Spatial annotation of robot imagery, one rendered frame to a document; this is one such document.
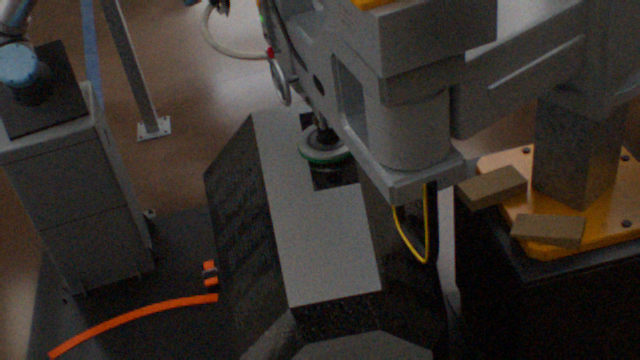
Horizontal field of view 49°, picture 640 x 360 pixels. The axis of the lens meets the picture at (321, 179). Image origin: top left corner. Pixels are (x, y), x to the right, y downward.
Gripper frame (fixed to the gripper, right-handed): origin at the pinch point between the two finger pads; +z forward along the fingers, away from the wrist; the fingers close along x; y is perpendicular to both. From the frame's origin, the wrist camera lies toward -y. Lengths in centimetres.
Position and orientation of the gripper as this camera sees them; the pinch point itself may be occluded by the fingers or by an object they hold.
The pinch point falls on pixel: (223, 11)
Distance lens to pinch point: 305.3
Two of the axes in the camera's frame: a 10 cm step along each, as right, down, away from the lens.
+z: 0.6, 6.3, 7.8
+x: 7.9, 4.5, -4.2
